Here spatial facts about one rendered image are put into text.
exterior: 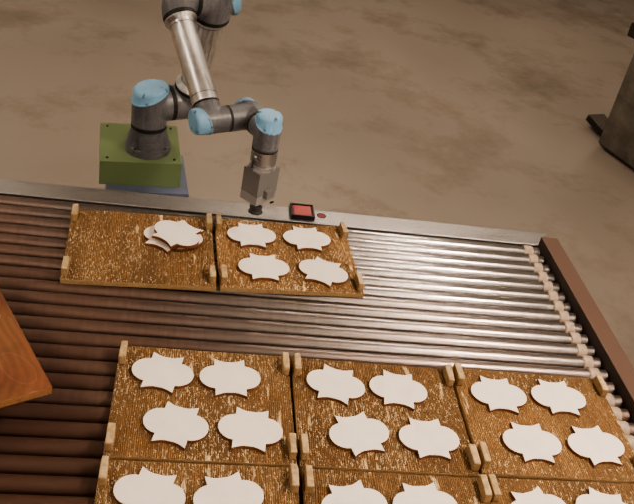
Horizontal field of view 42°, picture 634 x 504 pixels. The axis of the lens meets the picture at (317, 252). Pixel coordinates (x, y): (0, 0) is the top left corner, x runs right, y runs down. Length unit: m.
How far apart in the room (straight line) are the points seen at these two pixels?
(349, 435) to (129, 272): 0.78
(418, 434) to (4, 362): 0.93
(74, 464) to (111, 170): 1.23
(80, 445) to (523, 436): 1.02
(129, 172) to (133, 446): 1.20
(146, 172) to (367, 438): 1.29
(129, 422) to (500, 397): 0.91
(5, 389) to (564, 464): 1.25
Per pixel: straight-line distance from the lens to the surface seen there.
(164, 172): 2.81
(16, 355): 1.90
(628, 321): 4.46
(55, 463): 1.84
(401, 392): 2.07
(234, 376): 2.00
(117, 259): 2.36
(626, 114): 6.12
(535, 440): 2.08
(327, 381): 2.04
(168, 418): 1.89
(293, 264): 2.42
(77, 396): 1.98
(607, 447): 2.16
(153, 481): 1.77
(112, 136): 2.93
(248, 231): 2.51
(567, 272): 2.74
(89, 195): 2.67
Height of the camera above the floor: 2.30
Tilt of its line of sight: 33 degrees down
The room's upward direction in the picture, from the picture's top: 12 degrees clockwise
